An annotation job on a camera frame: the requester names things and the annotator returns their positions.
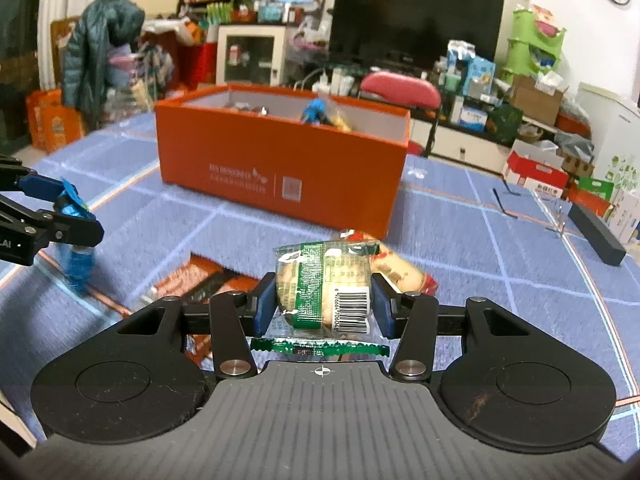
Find long black box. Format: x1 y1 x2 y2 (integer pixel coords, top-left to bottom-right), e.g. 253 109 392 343
568 202 627 267

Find brown cardboard box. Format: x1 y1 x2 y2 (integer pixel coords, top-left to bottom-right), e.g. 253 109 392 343
510 75 568 126

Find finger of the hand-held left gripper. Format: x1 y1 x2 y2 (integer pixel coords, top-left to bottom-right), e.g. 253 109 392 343
0 195 106 249
0 155 68 205

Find green plastic rack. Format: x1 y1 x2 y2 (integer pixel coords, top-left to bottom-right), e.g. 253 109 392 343
500 7 568 86

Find white low cabinet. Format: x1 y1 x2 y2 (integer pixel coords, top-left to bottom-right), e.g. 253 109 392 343
407 120 511 173

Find blue striped snack packet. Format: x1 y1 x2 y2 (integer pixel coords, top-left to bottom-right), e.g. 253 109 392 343
52 178 99 297
300 99 332 126

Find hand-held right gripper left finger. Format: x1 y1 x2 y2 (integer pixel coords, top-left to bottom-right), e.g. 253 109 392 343
116 272 277 380

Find black television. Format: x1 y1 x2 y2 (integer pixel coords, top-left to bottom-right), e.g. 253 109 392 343
328 0 506 68

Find orange cardboard box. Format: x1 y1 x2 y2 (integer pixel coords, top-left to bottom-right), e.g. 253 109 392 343
155 84 412 241

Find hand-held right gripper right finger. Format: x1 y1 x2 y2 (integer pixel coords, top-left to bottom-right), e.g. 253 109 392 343
371 275 532 382

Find red white carton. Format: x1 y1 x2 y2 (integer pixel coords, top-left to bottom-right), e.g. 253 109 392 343
502 152 571 196

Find blue white cartons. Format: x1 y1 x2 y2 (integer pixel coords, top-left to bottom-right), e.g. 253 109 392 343
445 40 498 96

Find teal puffer jacket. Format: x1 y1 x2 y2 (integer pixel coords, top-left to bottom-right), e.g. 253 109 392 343
60 0 146 131

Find white fridge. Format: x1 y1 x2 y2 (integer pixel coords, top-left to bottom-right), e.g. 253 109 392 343
577 82 640 176

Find white glass-door cabinet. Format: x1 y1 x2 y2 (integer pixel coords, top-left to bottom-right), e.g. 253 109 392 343
216 24 287 86

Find black hex key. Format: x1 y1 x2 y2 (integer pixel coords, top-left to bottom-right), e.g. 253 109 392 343
492 187 521 221

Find yellow red snack packet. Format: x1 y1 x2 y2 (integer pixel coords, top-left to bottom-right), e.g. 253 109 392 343
330 230 440 296

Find brown cookie packet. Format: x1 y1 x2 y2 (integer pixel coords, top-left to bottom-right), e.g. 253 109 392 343
135 254 251 368

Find green white snack packet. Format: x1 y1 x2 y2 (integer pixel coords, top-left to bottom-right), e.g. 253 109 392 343
250 240 391 358

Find orange printed bag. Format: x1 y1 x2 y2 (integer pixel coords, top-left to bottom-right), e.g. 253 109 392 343
25 89 86 153

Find pink chair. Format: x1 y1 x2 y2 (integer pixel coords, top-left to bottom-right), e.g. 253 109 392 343
360 71 443 157

